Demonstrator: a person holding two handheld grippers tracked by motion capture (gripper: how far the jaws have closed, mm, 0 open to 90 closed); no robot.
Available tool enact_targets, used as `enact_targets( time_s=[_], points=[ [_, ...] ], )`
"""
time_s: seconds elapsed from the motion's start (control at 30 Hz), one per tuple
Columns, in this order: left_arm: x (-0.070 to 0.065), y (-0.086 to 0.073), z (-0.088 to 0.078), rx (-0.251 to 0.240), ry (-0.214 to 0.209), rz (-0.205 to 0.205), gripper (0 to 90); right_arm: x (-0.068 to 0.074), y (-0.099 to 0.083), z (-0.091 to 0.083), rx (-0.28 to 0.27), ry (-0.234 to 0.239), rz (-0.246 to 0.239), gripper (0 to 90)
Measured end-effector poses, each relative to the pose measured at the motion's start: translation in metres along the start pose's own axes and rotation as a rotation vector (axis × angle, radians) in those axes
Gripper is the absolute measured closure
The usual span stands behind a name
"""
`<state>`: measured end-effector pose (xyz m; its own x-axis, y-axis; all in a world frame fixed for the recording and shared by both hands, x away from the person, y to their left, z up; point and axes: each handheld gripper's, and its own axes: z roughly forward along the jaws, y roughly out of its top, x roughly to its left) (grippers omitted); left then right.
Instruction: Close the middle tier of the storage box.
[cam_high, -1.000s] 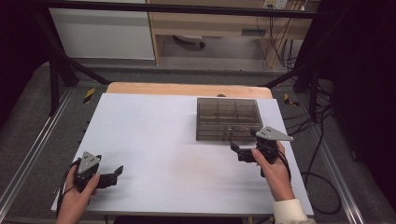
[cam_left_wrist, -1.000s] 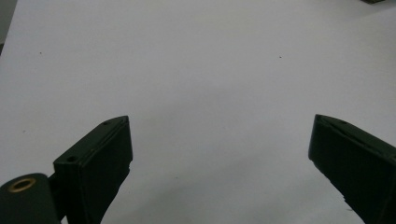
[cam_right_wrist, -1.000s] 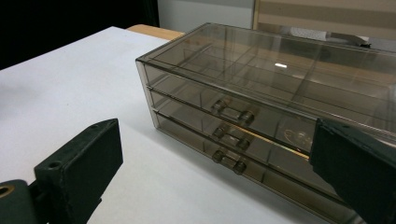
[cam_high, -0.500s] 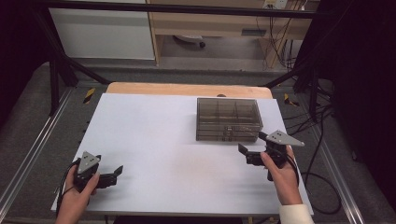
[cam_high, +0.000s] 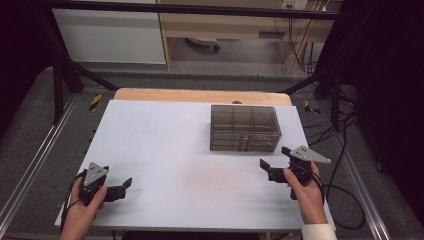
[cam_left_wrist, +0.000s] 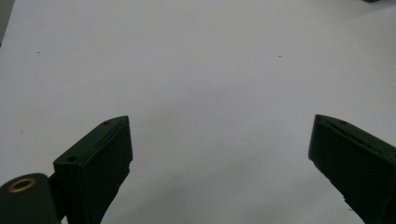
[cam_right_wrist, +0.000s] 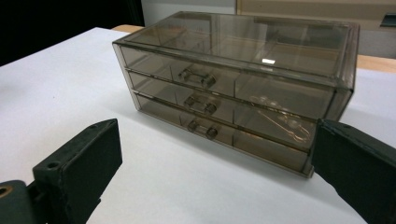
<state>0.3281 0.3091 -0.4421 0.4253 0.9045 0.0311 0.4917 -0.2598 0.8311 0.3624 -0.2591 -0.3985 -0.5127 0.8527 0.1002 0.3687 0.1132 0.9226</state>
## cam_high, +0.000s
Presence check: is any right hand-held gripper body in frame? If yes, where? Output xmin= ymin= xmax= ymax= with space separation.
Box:
xmin=289 ymin=145 xmax=332 ymax=201

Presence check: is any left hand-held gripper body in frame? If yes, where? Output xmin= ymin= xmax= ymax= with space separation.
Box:
xmin=78 ymin=162 xmax=109 ymax=206

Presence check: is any smoky clear drawer organizer box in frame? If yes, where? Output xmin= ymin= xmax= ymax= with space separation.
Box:
xmin=209 ymin=104 xmax=283 ymax=153

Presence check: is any smoky clear pull-out drawer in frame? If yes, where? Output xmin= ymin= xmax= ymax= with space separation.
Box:
xmin=210 ymin=145 xmax=280 ymax=153

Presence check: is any person's left hand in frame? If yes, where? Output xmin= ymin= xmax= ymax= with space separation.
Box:
xmin=63 ymin=178 xmax=108 ymax=221

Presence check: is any person's right hand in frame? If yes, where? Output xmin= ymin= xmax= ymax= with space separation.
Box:
xmin=283 ymin=163 xmax=328 ymax=225

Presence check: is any yellow black tape strip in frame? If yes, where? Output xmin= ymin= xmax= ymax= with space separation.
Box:
xmin=303 ymin=99 xmax=321 ymax=115
xmin=88 ymin=93 xmax=103 ymax=113

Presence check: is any white board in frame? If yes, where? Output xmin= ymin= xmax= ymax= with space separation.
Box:
xmin=54 ymin=99 xmax=337 ymax=233

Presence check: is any light wooden table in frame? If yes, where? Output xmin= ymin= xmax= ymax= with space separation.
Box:
xmin=113 ymin=87 xmax=293 ymax=107

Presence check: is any black curtain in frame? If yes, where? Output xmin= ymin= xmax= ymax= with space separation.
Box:
xmin=343 ymin=0 xmax=424 ymax=218
xmin=0 ymin=0 xmax=56 ymax=138

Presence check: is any white cabinet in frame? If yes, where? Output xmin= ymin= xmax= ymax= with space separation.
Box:
xmin=51 ymin=8 xmax=167 ymax=65

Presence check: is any wooden office desk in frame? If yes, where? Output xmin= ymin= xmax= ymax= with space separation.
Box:
xmin=156 ymin=0 xmax=344 ymax=73

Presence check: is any white office chair base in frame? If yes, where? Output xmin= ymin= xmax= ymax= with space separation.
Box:
xmin=184 ymin=37 xmax=222 ymax=53

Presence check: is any white power strip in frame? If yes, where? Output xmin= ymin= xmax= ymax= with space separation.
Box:
xmin=281 ymin=0 xmax=309 ymax=10

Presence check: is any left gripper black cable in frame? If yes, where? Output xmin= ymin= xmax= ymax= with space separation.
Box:
xmin=59 ymin=169 xmax=88 ymax=231

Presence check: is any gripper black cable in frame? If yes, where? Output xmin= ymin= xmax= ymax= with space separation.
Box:
xmin=299 ymin=113 xmax=367 ymax=231
xmin=59 ymin=169 xmax=88 ymax=231

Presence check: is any bundle of black floor cables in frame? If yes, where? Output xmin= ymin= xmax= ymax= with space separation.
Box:
xmin=301 ymin=109 xmax=361 ymax=148

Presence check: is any aluminium floor rail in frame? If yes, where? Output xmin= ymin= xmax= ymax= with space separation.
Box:
xmin=329 ymin=133 xmax=391 ymax=240
xmin=0 ymin=94 xmax=79 ymax=231

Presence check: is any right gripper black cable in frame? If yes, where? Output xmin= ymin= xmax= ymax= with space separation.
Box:
xmin=299 ymin=113 xmax=367 ymax=231

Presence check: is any bundle of desk cables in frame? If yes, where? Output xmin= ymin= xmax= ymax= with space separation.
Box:
xmin=273 ymin=16 xmax=321 ymax=76

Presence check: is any black metal frame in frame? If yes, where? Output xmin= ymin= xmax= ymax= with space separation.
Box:
xmin=33 ymin=0 xmax=359 ymax=131

